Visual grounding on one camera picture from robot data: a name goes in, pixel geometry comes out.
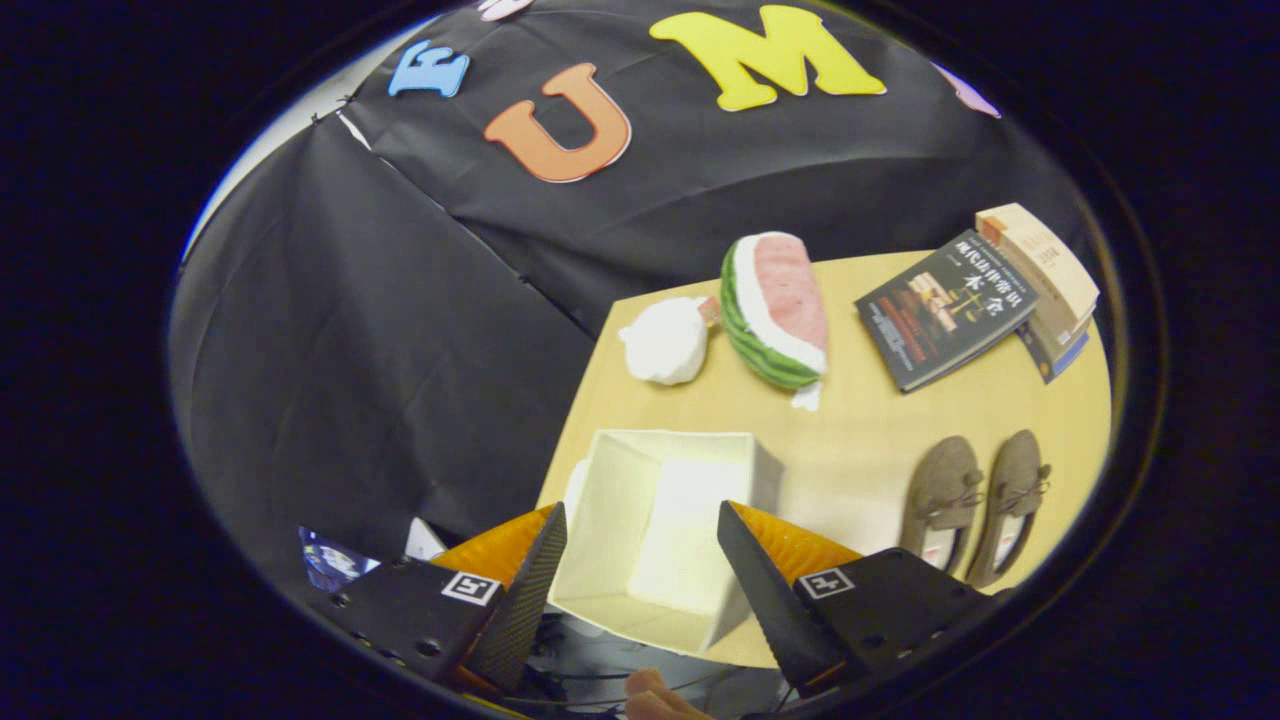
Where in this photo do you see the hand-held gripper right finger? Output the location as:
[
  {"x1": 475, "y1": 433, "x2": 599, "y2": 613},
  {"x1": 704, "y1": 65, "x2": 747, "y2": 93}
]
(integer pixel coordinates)
[{"x1": 717, "y1": 500, "x2": 1011, "y2": 699}]

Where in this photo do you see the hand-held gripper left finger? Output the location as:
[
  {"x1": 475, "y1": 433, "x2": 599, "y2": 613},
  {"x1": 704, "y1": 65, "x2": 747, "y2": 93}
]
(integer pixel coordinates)
[{"x1": 310, "y1": 500, "x2": 569, "y2": 696}]

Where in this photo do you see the cream fabric storage box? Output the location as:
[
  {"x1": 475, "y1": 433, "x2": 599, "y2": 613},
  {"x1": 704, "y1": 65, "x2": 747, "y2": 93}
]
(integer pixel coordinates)
[{"x1": 547, "y1": 428, "x2": 786, "y2": 659}]

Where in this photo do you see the brown fuzzy shoe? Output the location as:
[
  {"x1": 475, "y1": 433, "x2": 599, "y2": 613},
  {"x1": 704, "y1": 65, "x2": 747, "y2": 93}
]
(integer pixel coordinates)
[
  {"x1": 898, "y1": 435, "x2": 986, "y2": 573},
  {"x1": 965, "y1": 430, "x2": 1053, "y2": 589}
]

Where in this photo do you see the white printed sheet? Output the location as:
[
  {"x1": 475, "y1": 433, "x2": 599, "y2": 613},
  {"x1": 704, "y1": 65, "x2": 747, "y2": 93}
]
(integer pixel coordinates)
[{"x1": 403, "y1": 517, "x2": 448, "y2": 563}]

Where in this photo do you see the blue printed picture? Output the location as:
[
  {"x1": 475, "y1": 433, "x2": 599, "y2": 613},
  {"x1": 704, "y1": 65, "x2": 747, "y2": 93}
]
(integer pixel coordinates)
[{"x1": 298, "y1": 527, "x2": 383, "y2": 594}]

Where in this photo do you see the white plush toy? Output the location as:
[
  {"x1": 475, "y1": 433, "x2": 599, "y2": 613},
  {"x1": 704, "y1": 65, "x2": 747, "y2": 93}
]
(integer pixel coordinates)
[{"x1": 618, "y1": 295, "x2": 721, "y2": 387}]

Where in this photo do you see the watermelon slice plush toy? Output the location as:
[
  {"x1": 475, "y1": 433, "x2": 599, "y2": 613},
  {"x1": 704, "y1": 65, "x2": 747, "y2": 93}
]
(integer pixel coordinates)
[{"x1": 718, "y1": 231, "x2": 831, "y2": 413}]

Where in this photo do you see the black paperback book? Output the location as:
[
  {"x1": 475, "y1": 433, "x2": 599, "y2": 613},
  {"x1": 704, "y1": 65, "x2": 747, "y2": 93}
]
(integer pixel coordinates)
[{"x1": 853, "y1": 228, "x2": 1041, "y2": 394}]

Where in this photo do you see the blue book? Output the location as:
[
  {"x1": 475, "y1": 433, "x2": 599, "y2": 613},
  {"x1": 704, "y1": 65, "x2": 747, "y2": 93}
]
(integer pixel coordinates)
[{"x1": 1015, "y1": 320, "x2": 1091, "y2": 385}]

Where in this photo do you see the beige book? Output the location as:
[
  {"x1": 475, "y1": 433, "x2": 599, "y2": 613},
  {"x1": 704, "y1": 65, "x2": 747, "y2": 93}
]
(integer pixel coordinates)
[{"x1": 975, "y1": 203, "x2": 1101, "y2": 351}]

